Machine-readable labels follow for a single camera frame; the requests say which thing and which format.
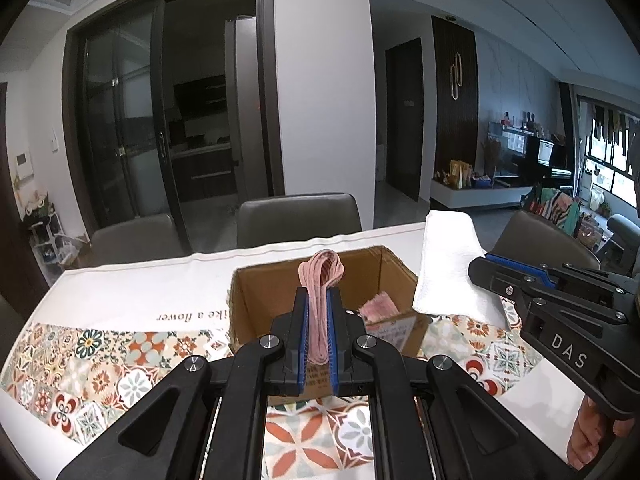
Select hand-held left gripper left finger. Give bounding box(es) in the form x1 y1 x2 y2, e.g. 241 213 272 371
56 287 308 480

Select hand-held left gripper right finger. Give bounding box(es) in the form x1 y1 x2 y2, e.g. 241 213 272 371
327 287 586 480

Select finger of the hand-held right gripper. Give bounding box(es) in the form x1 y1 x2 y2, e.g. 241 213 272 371
467 257 628 325
485 254 637 293

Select dusty pink fluffy cloth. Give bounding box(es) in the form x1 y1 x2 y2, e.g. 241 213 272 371
297 249 346 366

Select white cloth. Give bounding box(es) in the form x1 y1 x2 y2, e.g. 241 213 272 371
412 210 503 323

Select brown cardboard box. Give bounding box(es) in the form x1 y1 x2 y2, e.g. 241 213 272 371
229 245 433 403

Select light pink fluffy cloth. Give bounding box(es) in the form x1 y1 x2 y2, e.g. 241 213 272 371
357 292 399 322

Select person's right hand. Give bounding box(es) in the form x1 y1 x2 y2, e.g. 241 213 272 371
567 394 636 472

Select grey dining chair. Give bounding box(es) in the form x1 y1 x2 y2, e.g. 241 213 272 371
236 192 362 250
89 213 187 267
487 210 601 271

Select colourful hanging clothes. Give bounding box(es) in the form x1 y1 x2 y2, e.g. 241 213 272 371
530 185 582 233

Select white low cabinet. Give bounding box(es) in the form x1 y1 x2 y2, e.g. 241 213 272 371
430 177 534 211

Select black piano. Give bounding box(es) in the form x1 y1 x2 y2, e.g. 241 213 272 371
525 137 574 194

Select patterned white tablecloth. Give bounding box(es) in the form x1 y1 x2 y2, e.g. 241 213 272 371
0 222 591 480

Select dark wooden door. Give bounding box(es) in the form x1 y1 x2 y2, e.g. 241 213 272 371
385 39 426 203

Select white storage shelf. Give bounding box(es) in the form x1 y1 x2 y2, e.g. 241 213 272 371
26 195 67 272

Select dark glass sliding door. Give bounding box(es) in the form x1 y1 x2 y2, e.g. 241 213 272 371
62 0 286 233

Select dark cabinet with gold handle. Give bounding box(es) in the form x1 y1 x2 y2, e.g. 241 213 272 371
431 16 481 196

